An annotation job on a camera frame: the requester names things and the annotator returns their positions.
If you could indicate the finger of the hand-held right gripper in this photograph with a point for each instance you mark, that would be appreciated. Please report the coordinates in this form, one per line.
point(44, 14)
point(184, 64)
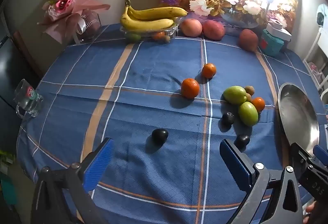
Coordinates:
point(301, 157)
point(321, 153)

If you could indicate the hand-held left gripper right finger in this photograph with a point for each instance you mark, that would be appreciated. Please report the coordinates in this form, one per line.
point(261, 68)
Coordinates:
point(235, 165)

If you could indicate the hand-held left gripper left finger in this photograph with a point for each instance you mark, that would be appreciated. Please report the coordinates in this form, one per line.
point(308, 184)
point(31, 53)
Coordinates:
point(100, 162)

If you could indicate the dark plum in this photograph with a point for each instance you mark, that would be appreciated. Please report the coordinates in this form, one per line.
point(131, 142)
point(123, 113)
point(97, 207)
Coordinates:
point(227, 118)
point(242, 140)
point(160, 136)

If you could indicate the stainless steel bowl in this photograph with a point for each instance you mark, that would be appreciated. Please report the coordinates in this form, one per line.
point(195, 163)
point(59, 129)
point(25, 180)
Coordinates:
point(297, 116)

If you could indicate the green round fruit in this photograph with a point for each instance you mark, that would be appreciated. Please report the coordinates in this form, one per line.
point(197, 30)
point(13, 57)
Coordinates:
point(248, 113)
point(234, 94)
point(133, 37)

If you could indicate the large orange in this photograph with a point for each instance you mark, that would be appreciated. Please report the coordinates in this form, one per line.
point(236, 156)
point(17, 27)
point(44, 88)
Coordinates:
point(190, 88)

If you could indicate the person's right hand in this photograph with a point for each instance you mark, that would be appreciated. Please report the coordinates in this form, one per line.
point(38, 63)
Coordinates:
point(308, 211)

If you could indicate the blue plaid tablecloth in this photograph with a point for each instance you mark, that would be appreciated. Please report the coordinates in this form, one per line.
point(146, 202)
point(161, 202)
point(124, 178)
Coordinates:
point(115, 111)

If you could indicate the brown kiwi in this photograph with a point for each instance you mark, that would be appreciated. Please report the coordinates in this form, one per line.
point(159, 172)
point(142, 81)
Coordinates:
point(167, 38)
point(249, 90)
point(248, 97)

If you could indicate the pink plastic bag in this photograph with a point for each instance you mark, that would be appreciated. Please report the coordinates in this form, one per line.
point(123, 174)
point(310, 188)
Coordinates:
point(315, 71)

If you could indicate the clear glass mug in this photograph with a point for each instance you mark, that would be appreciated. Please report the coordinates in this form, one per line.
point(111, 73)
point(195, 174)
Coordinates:
point(27, 101)

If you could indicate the white shelf rack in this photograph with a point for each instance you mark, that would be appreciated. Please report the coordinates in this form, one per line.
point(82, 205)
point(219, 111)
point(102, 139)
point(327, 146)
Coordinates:
point(316, 44)

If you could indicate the teal plastic box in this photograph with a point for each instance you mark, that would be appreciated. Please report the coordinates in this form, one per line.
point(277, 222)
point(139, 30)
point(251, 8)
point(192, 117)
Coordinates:
point(270, 44)

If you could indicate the dark gift jar with ribbon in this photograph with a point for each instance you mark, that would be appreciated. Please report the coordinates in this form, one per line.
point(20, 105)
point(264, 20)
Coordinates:
point(88, 25)

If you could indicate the white round device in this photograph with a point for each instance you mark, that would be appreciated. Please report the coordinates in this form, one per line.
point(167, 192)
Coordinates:
point(321, 15)

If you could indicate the small orange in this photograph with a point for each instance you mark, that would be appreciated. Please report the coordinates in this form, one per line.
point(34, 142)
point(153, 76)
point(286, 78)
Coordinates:
point(158, 35)

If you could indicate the pale red apple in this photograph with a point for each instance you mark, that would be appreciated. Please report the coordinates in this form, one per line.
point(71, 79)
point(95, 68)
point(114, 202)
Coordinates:
point(191, 27)

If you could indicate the yellow banana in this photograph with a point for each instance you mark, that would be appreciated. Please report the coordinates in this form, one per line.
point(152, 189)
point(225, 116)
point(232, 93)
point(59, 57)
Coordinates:
point(146, 24)
point(156, 12)

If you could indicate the clear plastic tray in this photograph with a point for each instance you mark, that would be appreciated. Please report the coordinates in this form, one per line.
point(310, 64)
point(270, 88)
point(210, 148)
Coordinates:
point(171, 30)

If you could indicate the pink flower bouquet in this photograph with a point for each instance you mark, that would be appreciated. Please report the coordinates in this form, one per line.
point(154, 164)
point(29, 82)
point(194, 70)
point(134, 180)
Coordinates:
point(69, 3)

